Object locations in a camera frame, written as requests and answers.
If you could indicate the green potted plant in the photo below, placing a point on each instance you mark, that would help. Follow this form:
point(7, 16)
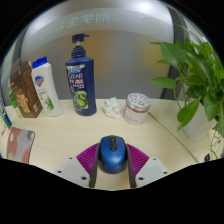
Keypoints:
point(195, 83)

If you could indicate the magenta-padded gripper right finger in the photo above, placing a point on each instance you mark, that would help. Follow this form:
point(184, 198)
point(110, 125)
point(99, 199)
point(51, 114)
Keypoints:
point(145, 166)

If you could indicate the brown snack box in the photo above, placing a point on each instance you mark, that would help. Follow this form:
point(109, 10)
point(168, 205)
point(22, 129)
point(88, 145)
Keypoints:
point(25, 90)

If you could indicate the dark blue pump shampoo bottle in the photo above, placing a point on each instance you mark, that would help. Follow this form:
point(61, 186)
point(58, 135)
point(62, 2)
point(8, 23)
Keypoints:
point(80, 80)

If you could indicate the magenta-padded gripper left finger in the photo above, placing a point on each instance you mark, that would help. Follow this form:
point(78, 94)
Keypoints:
point(78, 164)

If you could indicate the crumpled white tissue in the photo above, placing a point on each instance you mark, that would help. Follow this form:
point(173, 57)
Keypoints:
point(112, 107)

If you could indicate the blue computer mouse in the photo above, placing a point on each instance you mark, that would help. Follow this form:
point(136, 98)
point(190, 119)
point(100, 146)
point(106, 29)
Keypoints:
point(112, 153)

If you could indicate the white blue-capped body wash bottle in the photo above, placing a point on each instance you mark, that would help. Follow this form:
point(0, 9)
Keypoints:
point(45, 88)

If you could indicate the white round jar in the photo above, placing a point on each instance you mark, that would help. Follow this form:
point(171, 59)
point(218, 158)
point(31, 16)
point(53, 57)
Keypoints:
point(136, 108)

